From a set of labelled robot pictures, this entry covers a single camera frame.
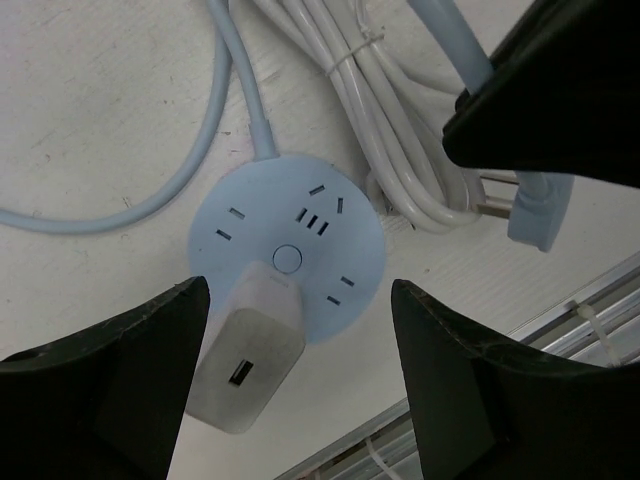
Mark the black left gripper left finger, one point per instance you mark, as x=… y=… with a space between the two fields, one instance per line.
x=106 y=402

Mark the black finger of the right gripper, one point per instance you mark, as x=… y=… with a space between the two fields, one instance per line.
x=566 y=84

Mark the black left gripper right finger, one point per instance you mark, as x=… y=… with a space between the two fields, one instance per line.
x=484 y=406

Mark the white usb charger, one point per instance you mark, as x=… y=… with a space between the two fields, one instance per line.
x=251 y=345

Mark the round light blue socket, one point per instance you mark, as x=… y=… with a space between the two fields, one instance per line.
x=303 y=218

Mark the light blue wall plug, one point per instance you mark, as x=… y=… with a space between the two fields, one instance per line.
x=542 y=199

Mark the aluminium frame rail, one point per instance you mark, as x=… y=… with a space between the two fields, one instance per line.
x=597 y=325

